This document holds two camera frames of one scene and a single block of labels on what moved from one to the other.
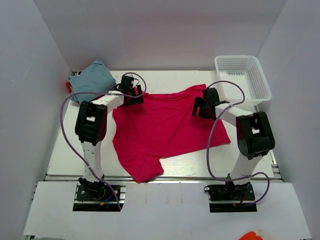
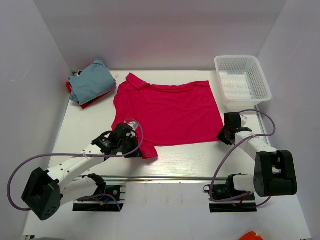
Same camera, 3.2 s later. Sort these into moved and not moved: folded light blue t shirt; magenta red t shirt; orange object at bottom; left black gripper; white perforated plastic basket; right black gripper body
Moved: left black gripper; right black gripper body; magenta red t shirt
Not moved: orange object at bottom; folded light blue t shirt; white perforated plastic basket
